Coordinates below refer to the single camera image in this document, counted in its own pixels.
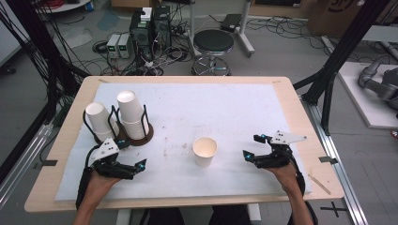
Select black tape piece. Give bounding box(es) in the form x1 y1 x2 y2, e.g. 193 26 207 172
33 159 58 171
318 156 339 165

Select white panel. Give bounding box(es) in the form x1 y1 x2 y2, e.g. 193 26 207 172
0 0 31 68

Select black metal frame post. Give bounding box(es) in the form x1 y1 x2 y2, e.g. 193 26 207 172
5 0 90 126
293 0 392 136

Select white table leg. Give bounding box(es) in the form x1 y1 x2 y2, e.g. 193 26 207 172
248 202 263 225
115 208 132 225

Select black frame beam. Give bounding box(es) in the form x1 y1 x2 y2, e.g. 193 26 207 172
0 102 53 186

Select white foam mat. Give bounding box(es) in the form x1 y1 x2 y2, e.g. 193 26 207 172
54 82 314 202

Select grey power supply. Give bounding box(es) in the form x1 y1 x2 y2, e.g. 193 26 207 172
117 33 133 59
106 33 121 59

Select small white box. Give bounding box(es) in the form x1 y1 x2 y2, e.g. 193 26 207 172
140 7 153 23

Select white metal stand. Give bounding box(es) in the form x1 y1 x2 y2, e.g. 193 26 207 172
187 0 256 59

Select thin wooden stick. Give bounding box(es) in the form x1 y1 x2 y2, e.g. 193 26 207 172
308 173 332 196

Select white paper cup left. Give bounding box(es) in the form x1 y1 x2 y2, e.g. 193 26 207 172
84 101 120 143

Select person's right hand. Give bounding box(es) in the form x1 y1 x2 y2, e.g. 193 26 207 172
268 162 300 195

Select left hand-held gripper cable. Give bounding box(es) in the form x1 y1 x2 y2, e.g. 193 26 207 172
75 144 97 211

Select cardboard box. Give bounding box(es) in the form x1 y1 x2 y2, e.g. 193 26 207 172
306 0 381 38

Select white platform board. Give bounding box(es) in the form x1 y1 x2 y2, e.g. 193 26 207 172
337 61 398 129

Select person's leg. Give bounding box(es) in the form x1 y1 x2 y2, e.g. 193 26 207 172
145 207 186 225
208 203 252 225

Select single white paper cup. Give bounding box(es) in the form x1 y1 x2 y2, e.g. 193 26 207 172
191 136 219 169

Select aluminium rail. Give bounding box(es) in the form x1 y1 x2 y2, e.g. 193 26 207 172
0 123 54 209
300 96 370 225

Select black flat device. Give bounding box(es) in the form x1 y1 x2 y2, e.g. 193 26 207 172
220 13 242 33

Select hand-held gripper cable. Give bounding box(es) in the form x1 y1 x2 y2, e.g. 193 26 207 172
75 144 97 211
290 155 319 225

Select large black computer tower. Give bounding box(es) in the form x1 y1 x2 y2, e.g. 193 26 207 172
129 10 155 62

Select black round stool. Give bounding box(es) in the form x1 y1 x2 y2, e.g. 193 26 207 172
191 28 236 77

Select person's left hand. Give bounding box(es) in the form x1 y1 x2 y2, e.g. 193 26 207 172
84 169 122 202

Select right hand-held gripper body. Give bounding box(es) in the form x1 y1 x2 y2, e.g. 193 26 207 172
253 129 308 170

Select black tape cross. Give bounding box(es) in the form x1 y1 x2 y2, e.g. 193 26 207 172
320 201 348 218

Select red cable coil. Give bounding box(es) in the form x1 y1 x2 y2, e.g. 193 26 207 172
41 0 66 9

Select black floor cables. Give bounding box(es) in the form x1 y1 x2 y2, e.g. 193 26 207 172
246 16 343 52

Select right hand-held gripper cable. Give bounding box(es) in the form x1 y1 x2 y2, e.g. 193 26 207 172
290 155 319 225

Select tall stack of paper cups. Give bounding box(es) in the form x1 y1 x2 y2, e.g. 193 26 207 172
116 90 150 141

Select black wire cup holder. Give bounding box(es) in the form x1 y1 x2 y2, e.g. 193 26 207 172
82 104 155 147

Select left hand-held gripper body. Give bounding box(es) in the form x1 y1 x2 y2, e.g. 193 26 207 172
90 137 138 181

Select slim black computer tower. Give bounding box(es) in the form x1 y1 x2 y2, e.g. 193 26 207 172
152 5 173 48

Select person's right leg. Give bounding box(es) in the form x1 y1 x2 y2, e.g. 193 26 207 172
208 203 252 225

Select tangle of floor cables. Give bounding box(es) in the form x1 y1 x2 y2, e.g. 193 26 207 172
79 18 195 77

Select white round table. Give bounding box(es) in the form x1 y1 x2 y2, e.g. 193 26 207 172
34 0 92 14

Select person's left leg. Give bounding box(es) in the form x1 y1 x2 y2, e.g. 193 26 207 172
145 207 186 225

